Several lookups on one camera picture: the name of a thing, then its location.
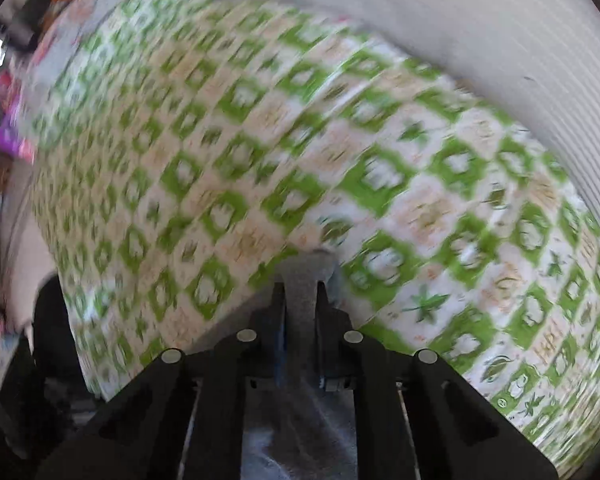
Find grey fleece pants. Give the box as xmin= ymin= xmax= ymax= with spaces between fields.
xmin=240 ymin=249 xmax=358 ymax=479

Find green checkered bed quilt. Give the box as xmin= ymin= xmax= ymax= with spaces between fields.
xmin=18 ymin=0 xmax=600 ymax=477

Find white striped large pillow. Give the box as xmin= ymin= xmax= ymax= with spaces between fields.
xmin=290 ymin=0 xmax=600 ymax=222

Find cluttered side shelf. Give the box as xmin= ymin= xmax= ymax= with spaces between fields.
xmin=0 ymin=0 xmax=81 ymax=212

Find floral pink pillow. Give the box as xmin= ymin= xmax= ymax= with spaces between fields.
xmin=26 ymin=0 xmax=123 ymax=93

